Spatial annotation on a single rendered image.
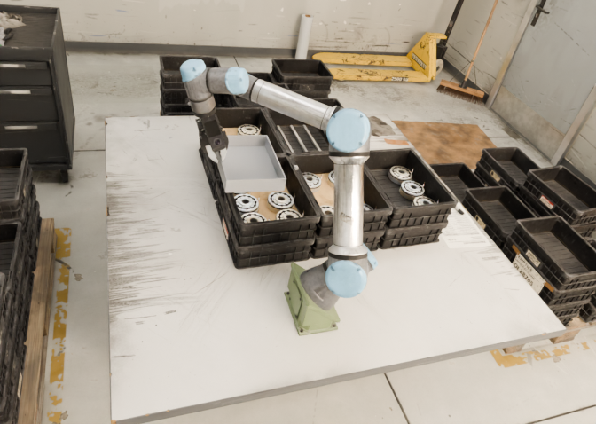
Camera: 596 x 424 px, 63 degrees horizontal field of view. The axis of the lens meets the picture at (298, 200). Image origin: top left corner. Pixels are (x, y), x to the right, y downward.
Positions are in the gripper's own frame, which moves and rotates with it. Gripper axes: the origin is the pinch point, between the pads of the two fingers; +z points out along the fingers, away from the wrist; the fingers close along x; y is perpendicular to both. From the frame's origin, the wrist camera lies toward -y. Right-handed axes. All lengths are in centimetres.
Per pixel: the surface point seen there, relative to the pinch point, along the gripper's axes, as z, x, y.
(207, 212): 36.4, 9.4, 16.9
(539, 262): 97, -133, -27
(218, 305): 34.7, 16.1, -30.9
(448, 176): 129, -151, 74
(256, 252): 31.7, -2.4, -16.8
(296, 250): 37.8, -17.0, -17.3
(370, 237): 43, -46, -19
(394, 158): 43, -77, 18
